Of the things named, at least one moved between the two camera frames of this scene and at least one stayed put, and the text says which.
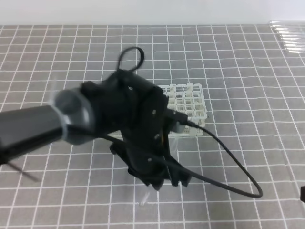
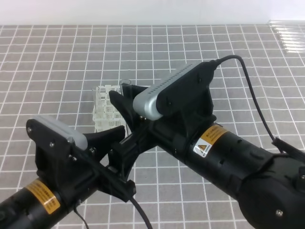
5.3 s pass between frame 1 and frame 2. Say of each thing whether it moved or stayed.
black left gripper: moved
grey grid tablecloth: stayed
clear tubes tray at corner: stayed
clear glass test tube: moved
